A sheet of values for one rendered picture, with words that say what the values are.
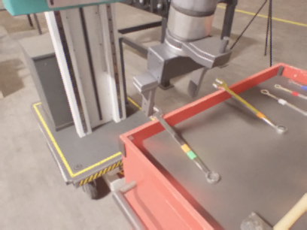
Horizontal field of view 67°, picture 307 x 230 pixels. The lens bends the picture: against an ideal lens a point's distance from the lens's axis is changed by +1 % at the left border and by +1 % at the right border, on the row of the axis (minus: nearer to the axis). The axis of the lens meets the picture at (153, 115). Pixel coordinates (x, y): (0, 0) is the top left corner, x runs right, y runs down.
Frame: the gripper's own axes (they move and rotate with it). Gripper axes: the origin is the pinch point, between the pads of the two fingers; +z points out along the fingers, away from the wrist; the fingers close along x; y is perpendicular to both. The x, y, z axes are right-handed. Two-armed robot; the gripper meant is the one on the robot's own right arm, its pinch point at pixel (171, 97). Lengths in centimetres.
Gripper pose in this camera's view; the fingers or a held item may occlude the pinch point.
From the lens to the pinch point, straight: 53.6
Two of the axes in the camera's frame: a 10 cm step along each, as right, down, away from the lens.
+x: -8.2, 3.5, -4.5
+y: -5.6, -6.5, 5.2
